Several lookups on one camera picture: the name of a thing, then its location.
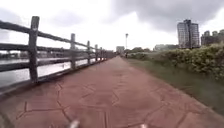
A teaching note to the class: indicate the distant trees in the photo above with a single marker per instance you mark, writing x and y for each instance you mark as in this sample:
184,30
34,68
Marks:
136,50

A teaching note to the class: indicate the green hedge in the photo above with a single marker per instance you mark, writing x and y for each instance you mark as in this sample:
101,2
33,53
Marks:
200,58

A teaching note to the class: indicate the distant pale building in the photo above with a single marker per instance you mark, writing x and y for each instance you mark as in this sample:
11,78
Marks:
120,49

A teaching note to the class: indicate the river water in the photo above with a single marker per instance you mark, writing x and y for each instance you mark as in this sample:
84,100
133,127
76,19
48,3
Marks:
16,75

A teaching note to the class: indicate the tall grey building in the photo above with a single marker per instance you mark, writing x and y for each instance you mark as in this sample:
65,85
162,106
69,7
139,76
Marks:
188,33

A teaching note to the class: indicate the robot's own part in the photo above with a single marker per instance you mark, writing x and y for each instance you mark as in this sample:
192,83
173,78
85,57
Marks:
74,124
143,126

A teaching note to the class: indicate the low dark building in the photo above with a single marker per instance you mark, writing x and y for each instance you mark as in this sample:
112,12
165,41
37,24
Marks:
211,38

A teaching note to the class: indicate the grey wooden rail fence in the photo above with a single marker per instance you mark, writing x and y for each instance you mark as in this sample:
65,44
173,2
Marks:
33,50

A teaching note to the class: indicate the long low building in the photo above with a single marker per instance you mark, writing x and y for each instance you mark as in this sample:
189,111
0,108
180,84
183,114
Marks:
165,47

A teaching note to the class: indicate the tall lamp pole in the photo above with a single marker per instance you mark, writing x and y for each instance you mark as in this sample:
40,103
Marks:
126,40

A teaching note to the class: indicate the red stone paved path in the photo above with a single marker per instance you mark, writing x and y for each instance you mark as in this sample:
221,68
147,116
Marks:
106,86

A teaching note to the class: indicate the grass strip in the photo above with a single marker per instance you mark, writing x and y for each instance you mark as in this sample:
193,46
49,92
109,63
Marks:
186,81

